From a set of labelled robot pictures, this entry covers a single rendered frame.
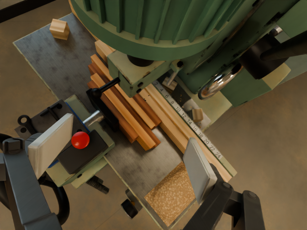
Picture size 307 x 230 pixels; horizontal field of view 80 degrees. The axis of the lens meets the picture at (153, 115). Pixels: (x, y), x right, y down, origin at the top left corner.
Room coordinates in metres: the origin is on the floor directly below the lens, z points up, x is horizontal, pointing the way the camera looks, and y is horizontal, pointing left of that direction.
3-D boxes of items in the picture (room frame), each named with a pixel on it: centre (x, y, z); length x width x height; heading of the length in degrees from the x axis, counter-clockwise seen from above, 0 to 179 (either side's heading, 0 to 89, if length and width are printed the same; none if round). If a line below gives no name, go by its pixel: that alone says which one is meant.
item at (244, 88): (0.30, -0.13, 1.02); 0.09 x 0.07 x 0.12; 73
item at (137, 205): (-0.04, -0.13, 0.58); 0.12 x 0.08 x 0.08; 163
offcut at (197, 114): (0.24, -0.11, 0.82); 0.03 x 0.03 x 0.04; 38
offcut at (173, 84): (0.28, 0.01, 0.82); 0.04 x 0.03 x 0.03; 93
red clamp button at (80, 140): (-0.01, 0.08, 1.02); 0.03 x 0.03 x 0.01
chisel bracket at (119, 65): (0.19, 0.07, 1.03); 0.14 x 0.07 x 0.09; 163
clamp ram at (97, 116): (0.04, 0.10, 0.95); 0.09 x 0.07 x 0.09; 73
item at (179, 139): (0.13, -0.05, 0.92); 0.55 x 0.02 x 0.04; 73
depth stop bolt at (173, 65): (0.21, 0.02, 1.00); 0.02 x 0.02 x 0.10; 73
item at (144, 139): (0.09, 0.06, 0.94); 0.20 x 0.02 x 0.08; 73
